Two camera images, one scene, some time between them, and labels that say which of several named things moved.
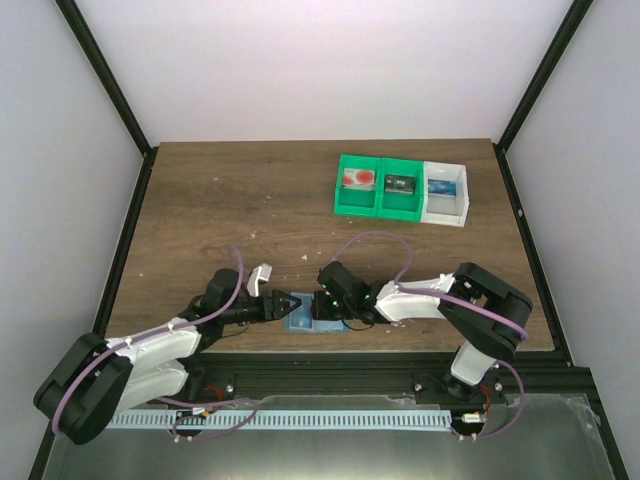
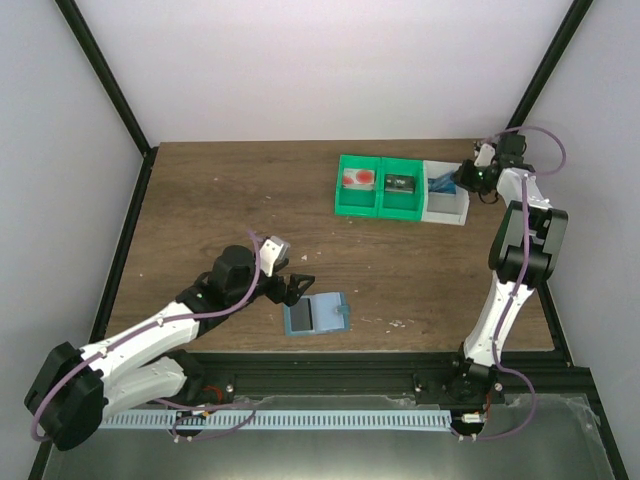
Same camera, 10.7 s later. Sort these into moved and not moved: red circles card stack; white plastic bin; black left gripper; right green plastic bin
Moved: black left gripper
Not moved: white plastic bin; right green plastic bin; red circles card stack
